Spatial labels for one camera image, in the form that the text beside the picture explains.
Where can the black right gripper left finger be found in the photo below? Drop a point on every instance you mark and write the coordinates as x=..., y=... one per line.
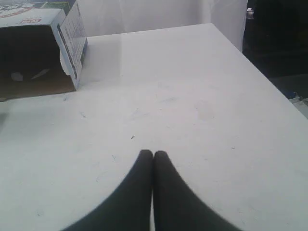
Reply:
x=128, y=208

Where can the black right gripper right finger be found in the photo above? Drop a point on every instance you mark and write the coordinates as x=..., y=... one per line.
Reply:
x=176, y=207

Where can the blue white cardboard box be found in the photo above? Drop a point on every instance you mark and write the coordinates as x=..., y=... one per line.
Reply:
x=42, y=47

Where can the grey metal frame piece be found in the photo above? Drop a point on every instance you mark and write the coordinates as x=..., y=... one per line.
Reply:
x=298, y=100

